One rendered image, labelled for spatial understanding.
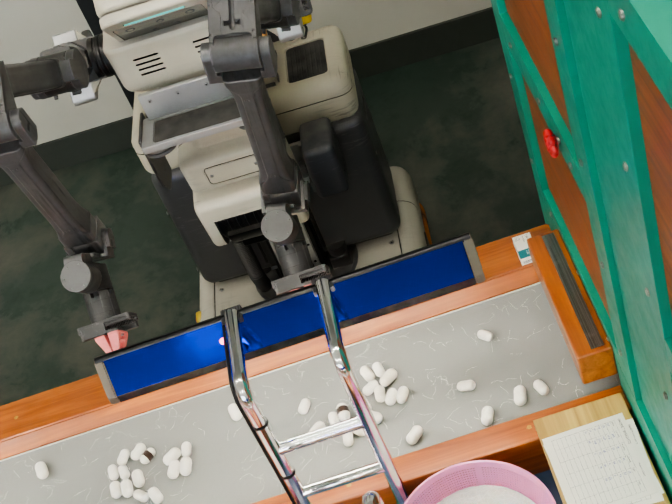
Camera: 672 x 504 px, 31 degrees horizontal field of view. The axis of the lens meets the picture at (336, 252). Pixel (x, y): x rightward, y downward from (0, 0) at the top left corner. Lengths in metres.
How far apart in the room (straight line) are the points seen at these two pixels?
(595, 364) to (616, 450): 0.14
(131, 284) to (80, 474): 1.54
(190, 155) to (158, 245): 1.30
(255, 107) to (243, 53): 0.12
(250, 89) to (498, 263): 0.63
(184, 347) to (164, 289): 1.82
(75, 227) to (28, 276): 1.83
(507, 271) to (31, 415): 0.96
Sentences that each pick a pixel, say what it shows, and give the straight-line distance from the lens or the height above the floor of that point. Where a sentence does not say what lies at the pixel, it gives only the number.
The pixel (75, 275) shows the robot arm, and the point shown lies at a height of 1.05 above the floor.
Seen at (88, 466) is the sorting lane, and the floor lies 0.74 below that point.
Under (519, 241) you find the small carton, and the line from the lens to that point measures 2.30.
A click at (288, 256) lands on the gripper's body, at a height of 0.96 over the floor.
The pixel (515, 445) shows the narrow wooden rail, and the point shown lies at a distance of 2.03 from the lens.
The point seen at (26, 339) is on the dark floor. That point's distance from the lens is 3.84.
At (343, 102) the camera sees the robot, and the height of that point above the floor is 0.74.
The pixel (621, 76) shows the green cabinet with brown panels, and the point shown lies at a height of 1.66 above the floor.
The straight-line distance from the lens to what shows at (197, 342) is 1.90.
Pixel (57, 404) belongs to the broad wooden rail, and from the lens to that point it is 2.44.
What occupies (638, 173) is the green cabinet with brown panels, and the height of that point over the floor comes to 1.53.
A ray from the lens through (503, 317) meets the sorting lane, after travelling 2.24.
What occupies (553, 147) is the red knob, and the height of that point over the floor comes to 1.25.
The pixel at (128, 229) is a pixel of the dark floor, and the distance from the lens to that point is 4.00.
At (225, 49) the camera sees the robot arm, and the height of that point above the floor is 1.41.
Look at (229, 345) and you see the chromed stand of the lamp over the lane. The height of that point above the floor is 1.12.
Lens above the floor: 2.39
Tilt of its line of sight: 42 degrees down
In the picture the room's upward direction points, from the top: 23 degrees counter-clockwise
